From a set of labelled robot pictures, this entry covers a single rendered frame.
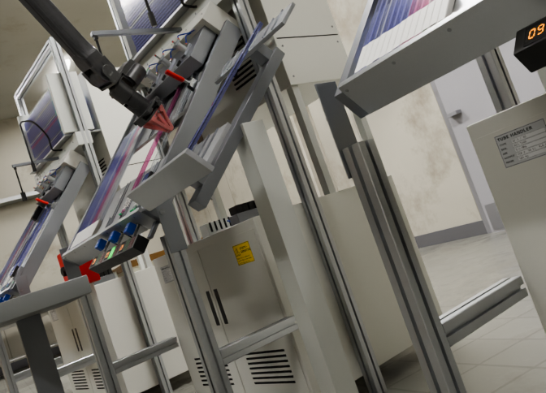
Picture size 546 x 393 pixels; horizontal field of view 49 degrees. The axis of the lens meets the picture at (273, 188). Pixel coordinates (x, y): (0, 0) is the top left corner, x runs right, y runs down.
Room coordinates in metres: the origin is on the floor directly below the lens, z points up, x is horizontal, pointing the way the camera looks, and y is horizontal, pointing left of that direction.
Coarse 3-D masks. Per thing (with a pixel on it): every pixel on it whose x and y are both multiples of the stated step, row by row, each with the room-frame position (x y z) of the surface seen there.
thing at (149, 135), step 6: (204, 66) 1.82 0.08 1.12; (198, 78) 1.81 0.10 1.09; (186, 84) 1.90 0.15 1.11; (180, 90) 1.91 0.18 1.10; (180, 96) 1.88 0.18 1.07; (168, 102) 1.98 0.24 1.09; (186, 102) 1.78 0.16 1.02; (174, 108) 1.87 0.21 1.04; (186, 108) 1.75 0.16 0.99; (180, 114) 1.78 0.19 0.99; (180, 120) 1.91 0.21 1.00; (132, 126) 2.30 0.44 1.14; (174, 126) 1.94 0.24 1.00; (144, 132) 2.06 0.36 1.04; (150, 132) 1.98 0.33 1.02; (156, 132) 1.91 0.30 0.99; (144, 138) 2.02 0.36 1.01; (150, 138) 1.95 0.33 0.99; (162, 138) 2.01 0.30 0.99; (138, 144) 2.05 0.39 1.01; (144, 144) 1.99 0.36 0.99; (138, 150) 2.04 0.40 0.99
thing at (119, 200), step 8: (160, 160) 1.69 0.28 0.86; (128, 184) 1.85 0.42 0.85; (120, 192) 1.90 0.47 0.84; (112, 200) 1.95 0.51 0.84; (120, 200) 1.85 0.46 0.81; (112, 208) 1.89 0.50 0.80; (120, 208) 1.80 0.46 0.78; (128, 208) 1.72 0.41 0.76; (136, 208) 1.61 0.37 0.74; (112, 216) 1.80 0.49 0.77; (104, 224) 1.87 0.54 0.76
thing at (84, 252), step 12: (132, 216) 1.58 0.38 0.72; (144, 216) 1.56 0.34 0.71; (108, 228) 1.70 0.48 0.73; (120, 228) 1.68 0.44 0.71; (144, 228) 1.64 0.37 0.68; (84, 240) 1.88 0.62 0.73; (96, 240) 1.82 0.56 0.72; (72, 252) 1.98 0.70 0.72; (84, 252) 1.94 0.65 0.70; (96, 252) 1.91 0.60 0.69
